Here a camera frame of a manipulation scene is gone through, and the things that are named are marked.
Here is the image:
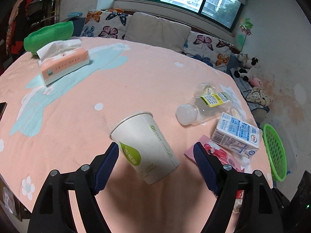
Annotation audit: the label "colourful pinwheel decoration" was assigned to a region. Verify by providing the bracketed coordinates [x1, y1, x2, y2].
[239, 18, 253, 36]

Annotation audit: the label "right butterfly print pillow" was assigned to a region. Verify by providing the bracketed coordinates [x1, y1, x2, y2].
[182, 31, 233, 73]

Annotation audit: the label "white blue milk carton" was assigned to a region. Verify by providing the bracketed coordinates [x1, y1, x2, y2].
[211, 112, 260, 158]

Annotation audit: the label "clear jelly cup yellow lid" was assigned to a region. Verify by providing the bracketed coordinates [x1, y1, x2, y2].
[194, 83, 216, 97]

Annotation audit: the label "butterfly print pillow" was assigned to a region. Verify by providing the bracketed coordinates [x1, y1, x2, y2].
[80, 10, 132, 39]
[182, 31, 233, 73]

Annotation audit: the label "clothes rack with garments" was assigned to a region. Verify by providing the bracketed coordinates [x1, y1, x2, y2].
[5, 0, 60, 59]

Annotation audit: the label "left butterfly print pillow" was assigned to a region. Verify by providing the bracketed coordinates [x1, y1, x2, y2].
[80, 10, 132, 39]

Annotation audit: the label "peach patterned tablecloth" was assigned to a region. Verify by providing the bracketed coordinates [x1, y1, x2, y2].
[0, 36, 273, 233]

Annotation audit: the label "white paper cup green logo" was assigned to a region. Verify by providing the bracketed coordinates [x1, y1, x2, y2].
[110, 112, 180, 185]

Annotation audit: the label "green plastic mesh basket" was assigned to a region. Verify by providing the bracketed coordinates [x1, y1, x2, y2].
[263, 124, 287, 183]

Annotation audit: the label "pink snack wrapper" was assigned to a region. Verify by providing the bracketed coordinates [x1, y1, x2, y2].
[198, 135, 248, 173]

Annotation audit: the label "green wavy bowl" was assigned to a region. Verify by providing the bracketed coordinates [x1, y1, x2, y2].
[24, 21, 74, 55]

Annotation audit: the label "pink plush toy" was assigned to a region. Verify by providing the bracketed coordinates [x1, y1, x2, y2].
[249, 78, 263, 88]

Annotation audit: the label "beige cushion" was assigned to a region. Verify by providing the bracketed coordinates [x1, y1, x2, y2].
[124, 12, 191, 53]

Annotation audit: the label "pink tissue pack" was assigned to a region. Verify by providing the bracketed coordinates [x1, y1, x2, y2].
[36, 38, 90, 86]

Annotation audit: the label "spotted cream cloth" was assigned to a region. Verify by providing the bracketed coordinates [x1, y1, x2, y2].
[246, 87, 272, 107]

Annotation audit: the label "black white plush toys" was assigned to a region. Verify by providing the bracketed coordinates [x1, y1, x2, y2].
[234, 53, 260, 82]

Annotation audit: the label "clear plastic bottle yellow label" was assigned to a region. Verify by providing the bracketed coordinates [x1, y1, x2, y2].
[176, 92, 232, 126]

